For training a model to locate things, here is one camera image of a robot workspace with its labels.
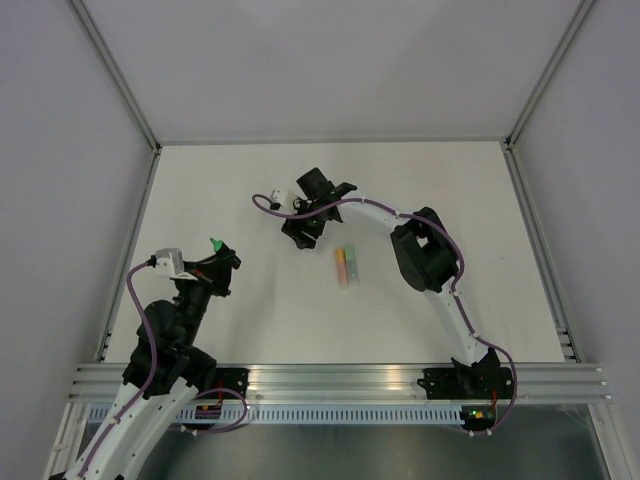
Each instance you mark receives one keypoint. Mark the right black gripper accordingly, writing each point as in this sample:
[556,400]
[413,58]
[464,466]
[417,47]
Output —
[294,228]

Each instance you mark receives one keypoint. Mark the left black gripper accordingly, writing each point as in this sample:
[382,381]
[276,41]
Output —
[213,272]

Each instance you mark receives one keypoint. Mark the black green-tipped highlighter pen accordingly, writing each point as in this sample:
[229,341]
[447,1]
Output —
[217,244]

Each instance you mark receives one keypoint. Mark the light green pen cap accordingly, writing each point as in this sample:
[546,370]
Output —
[350,253]

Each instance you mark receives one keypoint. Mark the orange highlighter pen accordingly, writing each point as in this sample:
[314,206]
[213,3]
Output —
[342,274]

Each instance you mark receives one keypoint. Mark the light green highlighter pen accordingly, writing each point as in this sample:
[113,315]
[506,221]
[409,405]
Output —
[353,274]

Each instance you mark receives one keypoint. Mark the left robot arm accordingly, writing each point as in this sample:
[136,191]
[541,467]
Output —
[165,371]

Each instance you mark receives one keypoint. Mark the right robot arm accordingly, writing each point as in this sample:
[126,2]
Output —
[429,261]

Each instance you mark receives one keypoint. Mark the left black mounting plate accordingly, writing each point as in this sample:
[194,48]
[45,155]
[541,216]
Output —
[231,378]

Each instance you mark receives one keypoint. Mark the black mounting plate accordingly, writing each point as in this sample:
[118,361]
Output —
[451,384]
[231,378]

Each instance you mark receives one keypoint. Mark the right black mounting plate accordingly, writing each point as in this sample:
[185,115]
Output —
[451,384]

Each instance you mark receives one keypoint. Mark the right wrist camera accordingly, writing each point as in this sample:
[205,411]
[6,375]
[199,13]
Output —
[282,201]

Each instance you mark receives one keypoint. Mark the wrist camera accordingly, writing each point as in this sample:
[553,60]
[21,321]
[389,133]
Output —
[169,262]
[282,201]

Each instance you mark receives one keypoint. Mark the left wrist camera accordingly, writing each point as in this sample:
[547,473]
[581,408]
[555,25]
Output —
[169,262]

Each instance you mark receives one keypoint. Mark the white slotted cable duct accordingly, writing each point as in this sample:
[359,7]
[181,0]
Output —
[321,415]

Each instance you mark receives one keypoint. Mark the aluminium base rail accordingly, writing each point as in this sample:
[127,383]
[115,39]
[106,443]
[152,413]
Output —
[537,383]

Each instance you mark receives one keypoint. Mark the right aluminium frame post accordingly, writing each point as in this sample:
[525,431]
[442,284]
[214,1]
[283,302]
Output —
[550,281]

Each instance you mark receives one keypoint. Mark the aluminium frame post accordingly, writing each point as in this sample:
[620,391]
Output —
[95,38]
[550,281]

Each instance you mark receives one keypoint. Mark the left aluminium frame post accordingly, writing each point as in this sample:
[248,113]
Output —
[95,38]

